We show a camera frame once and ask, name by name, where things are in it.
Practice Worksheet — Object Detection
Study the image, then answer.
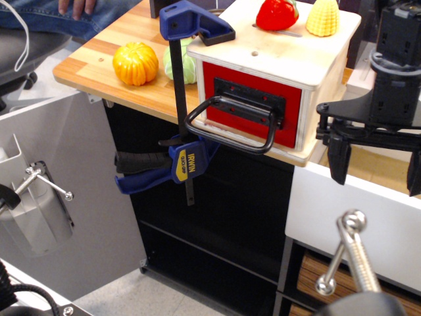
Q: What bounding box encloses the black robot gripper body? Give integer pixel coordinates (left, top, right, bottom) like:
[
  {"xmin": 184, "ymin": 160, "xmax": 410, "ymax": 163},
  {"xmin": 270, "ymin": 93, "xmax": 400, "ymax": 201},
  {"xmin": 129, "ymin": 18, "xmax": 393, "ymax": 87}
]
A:
[{"xmin": 316, "ymin": 89, "xmax": 420, "ymax": 151}]

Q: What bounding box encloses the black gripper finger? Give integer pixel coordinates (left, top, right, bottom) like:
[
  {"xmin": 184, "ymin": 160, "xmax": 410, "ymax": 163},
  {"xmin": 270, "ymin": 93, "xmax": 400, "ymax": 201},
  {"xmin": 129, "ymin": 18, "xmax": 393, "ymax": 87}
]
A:
[
  {"xmin": 407, "ymin": 151, "xmax": 420, "ymax": 197},
  {"xmin": 328, "ymin": 133, "xmax": 351, "ymax": 185}
]

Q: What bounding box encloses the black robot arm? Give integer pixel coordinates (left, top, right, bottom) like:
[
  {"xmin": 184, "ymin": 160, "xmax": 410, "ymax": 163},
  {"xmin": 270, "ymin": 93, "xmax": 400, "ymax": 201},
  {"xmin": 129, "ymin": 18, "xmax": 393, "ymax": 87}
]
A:
[{"xmin": 316, "ymin": 1, "xmax": 420, "ymax": 196}]

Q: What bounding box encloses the wooden box with top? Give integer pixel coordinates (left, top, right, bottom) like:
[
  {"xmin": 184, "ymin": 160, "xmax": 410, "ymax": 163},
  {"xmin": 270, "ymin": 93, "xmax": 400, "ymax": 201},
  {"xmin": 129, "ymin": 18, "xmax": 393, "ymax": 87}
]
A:
[{"xmin": 187, "ymin": 1, "xmax": 361, "ymax": 167}]

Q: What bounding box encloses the person's hand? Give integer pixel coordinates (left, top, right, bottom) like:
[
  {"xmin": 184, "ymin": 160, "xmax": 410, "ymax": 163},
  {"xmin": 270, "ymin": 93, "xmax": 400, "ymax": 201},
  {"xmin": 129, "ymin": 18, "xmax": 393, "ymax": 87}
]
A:
[{"xmin": 58, "ymin": 0, "xmax": 97, "ymax": 21}]

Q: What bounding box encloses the white shelf unit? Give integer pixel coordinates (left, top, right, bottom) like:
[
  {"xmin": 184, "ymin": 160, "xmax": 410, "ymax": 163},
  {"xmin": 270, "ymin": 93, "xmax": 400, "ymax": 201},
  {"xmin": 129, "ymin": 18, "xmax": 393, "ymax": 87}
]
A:
[{"xmin": 274, "ymin": 145, "xmax": 420, "ymax": 315}]

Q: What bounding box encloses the silver screw clamp right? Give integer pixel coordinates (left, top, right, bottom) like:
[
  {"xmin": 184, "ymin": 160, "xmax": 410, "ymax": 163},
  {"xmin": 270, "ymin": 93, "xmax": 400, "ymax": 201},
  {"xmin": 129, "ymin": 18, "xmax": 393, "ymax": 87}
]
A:
[{"xmin": 315, "ymin": 209, "xmax": 382, "ymax": 296}]

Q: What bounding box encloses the silver screw clamp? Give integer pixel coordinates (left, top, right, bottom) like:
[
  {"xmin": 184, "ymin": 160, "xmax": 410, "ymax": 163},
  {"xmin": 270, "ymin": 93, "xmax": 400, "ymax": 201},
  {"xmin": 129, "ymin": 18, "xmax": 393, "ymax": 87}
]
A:
[
  {"xmin": 0, "ymin": 166, "xmax": 74, "ymax": 216},
  {"xmin": 315, "ymin": 209, "xmax": 382, "ymax": 296}
]

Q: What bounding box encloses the yellow toy corn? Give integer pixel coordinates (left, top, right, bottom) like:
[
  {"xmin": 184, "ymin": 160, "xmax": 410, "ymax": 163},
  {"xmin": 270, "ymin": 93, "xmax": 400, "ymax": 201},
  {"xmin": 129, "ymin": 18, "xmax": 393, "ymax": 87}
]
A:
[{"xmin": 306, "ymin": 0, "xmax": 339, "ymax": 37}]

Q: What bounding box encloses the red toy strawberry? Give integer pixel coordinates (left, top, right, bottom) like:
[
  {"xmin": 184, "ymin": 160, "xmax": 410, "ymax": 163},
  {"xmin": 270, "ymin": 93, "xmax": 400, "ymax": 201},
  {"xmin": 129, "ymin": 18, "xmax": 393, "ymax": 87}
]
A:
[{"xmin": 256, "ymin": 0, "xmax": 299, "ymax": 31}]

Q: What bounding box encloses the blue Irwin bar clamp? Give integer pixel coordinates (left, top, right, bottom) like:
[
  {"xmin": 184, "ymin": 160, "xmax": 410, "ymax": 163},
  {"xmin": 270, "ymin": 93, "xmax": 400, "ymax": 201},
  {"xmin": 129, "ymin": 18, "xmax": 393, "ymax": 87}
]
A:
[{"xmin": 114, "ymin": 1, "xmax": 235, "ymax": 205}]

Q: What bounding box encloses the green toy cabbage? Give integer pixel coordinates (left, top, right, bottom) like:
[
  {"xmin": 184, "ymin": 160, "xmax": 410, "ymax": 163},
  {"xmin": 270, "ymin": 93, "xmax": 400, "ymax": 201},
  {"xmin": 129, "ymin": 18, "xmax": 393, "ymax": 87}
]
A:
[{"xmin": 162, "ymin": 38, "xmax": 197, "ymax": 84}]

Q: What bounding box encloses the orange toy pumpkin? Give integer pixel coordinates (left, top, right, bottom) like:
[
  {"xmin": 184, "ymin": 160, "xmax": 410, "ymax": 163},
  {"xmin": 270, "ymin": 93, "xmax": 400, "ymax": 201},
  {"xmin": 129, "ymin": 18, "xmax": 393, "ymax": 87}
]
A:
[{"xmin": 112, "ymin": 42, "xmax": 159, "ymax": 86}]

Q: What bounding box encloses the white cabinet panel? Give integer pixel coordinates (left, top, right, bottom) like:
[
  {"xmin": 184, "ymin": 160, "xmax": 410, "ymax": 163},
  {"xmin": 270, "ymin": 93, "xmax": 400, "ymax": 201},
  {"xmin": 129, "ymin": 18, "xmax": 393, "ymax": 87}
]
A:
[{"xmin": 1, "ymin": 92, "xmax": 146, "ymax": 300}]

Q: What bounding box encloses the black office chair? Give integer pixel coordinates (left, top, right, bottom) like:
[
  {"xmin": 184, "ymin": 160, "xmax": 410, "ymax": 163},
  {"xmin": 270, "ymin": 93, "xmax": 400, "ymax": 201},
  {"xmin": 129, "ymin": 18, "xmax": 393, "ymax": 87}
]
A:
[{"xmin": 1, "ymin": 28, "xmax": 72, "ymax": 115}]

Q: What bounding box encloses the blue jeans leg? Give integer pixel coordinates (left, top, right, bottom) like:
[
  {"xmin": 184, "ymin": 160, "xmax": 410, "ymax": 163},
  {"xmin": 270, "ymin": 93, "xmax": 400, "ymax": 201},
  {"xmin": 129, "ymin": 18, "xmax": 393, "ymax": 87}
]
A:
[{"xmin": 1, "ymin": 0, "xmax": 139, "ymax": 41}]

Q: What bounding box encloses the silver screw clamp left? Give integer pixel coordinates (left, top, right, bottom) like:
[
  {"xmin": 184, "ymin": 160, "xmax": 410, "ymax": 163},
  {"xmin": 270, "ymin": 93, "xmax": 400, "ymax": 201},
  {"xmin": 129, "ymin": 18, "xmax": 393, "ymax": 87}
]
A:
[{"xmin": 0, "ymin": 166, "xmax": 74, "ymax": 216}]

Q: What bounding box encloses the red drawer with black handle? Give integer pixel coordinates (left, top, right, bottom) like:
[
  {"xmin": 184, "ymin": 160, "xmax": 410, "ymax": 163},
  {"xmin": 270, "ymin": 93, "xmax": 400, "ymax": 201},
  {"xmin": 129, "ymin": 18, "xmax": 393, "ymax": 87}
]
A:
[{"xmin": 185, "ymin": 62, "xmax": 302, "ymax": 154}]

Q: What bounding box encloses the grey metal bracket mount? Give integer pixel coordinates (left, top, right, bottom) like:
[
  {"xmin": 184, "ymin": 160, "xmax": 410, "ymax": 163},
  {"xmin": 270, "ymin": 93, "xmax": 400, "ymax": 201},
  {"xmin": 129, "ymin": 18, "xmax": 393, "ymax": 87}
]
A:
[{"xmin": 1, "ymin": 135, "xmax": 74, "ymax": 257}]

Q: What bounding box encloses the white cord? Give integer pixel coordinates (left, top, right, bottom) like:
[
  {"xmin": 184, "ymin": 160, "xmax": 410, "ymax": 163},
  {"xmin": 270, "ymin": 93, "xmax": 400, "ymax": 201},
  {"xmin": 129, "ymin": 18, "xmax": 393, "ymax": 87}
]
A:
[{"xmin": 0, "ymin": 0, "xmax": 31, "ymax": 73}]

